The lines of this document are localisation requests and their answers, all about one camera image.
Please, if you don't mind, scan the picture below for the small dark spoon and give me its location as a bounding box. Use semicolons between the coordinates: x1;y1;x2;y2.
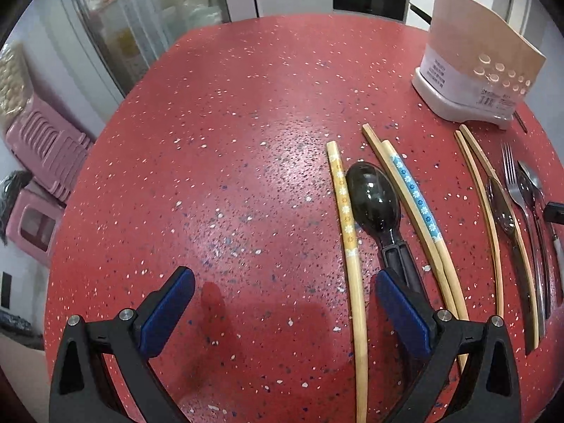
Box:
515;171;549;318

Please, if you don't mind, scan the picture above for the stack of pink stools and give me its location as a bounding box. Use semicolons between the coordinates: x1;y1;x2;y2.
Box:
4;96;96;201

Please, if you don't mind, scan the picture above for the metal fork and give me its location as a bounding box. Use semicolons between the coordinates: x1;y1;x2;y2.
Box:
501;141;547;340

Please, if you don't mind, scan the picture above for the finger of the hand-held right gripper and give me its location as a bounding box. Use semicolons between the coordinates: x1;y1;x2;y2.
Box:
544;201;564;227

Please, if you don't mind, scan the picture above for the beige white utensil holder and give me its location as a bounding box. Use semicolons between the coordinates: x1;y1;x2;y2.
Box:
412;0;547;130

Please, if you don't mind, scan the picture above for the yellow flower chopstick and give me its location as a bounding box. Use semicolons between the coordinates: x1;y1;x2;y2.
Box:
326;141;369;423

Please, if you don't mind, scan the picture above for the pink plastic stool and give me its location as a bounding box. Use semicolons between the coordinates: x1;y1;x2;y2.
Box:
5;180;68;267

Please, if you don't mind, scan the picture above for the black plastic spoon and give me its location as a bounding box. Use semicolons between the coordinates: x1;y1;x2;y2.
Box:
345;161;435;313

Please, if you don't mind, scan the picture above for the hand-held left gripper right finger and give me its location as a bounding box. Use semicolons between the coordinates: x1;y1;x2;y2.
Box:
374;269;523;423

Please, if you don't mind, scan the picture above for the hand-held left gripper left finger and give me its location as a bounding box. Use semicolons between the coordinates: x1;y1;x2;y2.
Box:
48;265;196;423

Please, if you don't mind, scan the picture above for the clear bag of snacks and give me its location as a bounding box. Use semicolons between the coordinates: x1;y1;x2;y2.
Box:
0;42;35;121

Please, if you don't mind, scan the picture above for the glass door cabinet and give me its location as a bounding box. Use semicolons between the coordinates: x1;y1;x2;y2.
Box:
66;0;231;94

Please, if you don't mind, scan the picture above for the blue flower chopstick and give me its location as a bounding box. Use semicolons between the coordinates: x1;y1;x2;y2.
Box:
381;140;470;373

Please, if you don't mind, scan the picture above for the metal spoon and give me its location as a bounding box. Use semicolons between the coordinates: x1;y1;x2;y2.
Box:
517;160;552;318

